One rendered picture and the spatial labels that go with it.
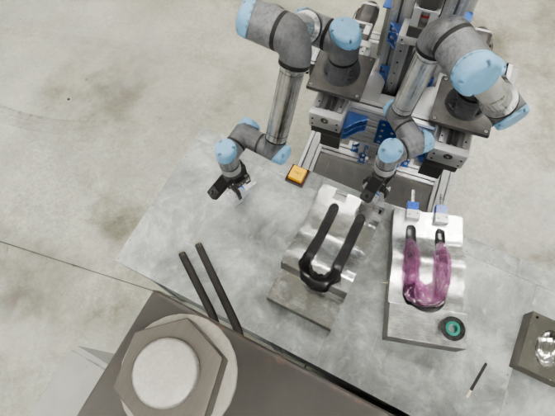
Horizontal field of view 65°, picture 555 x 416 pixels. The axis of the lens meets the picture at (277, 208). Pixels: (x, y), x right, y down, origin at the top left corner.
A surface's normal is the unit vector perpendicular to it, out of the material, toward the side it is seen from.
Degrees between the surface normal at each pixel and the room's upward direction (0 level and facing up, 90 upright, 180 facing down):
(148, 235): 0
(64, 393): 0
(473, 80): 84
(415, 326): 0
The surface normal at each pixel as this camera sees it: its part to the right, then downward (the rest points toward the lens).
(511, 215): -0.05, -0.39
